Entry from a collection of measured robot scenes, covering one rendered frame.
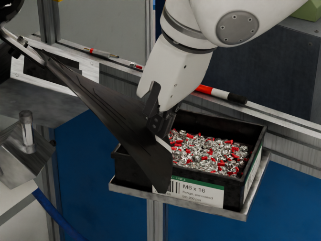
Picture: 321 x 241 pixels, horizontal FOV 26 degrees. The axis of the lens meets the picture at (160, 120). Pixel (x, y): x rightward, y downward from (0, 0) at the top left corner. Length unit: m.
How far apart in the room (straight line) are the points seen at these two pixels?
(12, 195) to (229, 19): 0.51
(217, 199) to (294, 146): 0.21
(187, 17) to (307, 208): 0.60
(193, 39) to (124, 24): 1.62
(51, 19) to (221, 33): 0.78
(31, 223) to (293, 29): 1.25
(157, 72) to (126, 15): 1.59
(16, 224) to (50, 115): 1.26
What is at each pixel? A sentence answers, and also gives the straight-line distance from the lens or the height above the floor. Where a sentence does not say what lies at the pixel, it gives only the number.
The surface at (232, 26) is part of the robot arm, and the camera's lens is 0.74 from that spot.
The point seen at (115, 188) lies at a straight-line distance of 1.14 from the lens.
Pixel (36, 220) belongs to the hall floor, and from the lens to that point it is 2.36.
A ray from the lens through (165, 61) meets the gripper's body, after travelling 0.85.
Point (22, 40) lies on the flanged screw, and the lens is 0.91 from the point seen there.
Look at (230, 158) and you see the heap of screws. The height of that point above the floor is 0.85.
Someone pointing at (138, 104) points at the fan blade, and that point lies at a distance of 1.05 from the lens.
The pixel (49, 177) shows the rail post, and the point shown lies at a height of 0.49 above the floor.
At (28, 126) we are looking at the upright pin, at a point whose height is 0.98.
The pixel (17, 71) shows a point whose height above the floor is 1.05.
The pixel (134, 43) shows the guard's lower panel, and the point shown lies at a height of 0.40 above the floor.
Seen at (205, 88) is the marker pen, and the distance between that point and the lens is 1.29.
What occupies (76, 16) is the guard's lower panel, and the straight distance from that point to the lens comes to 2.23.
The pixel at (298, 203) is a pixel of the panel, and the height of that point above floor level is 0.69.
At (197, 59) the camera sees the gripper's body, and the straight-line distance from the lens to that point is 0.87.
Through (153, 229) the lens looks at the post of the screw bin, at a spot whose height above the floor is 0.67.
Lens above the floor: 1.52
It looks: 33 degrees down
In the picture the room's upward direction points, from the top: straight up
